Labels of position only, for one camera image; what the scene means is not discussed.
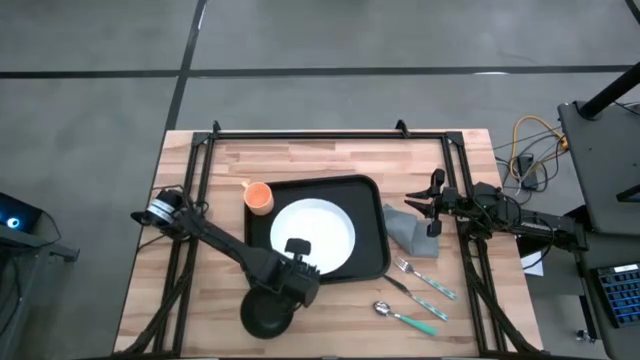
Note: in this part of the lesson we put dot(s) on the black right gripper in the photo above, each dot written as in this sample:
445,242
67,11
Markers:
447,202

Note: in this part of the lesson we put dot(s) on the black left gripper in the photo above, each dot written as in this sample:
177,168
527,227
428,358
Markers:
300,282

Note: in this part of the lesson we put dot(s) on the grey napkin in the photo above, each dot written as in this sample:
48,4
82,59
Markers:
407,232

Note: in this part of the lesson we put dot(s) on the black round bowl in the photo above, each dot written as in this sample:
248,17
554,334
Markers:
262,320

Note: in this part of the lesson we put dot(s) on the white round plate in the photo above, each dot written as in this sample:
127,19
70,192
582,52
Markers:
312,225

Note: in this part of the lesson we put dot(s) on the orange plastic cup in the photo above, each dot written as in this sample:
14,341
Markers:
258,196

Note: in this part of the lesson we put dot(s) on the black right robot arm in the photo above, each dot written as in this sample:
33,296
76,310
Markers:
540,222

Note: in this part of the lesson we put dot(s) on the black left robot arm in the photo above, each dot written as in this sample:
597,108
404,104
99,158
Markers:
220,240

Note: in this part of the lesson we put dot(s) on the black rectangular tray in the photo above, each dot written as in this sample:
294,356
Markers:
370,200

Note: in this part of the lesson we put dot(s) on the black power adapter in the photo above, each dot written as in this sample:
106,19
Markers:
526,167

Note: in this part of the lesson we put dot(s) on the black diagonal bar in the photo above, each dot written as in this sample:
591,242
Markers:
531,246

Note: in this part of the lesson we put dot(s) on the white paper sheet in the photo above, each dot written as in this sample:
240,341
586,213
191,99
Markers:
535,265

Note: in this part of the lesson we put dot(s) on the black cart top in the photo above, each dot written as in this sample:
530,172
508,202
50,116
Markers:
605,165

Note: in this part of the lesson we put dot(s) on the small caster wheel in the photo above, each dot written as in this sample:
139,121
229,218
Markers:
581,335

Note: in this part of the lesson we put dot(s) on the black slanted pole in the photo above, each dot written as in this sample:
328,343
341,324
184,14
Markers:
612,91

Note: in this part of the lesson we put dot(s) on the black keyboard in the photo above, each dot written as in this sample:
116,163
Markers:
622,295

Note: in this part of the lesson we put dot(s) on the dark desk under keyboard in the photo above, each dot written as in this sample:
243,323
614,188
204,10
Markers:
620,345

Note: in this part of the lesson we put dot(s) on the grey metal stand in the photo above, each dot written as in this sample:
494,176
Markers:
30,245

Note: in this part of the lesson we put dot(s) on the computer with blue light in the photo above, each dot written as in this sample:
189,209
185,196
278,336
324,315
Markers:
17,212

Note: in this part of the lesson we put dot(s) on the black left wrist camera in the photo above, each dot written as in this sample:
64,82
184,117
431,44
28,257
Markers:
298,246

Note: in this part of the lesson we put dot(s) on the black aluminium table frame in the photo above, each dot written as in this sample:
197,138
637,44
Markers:
350,135

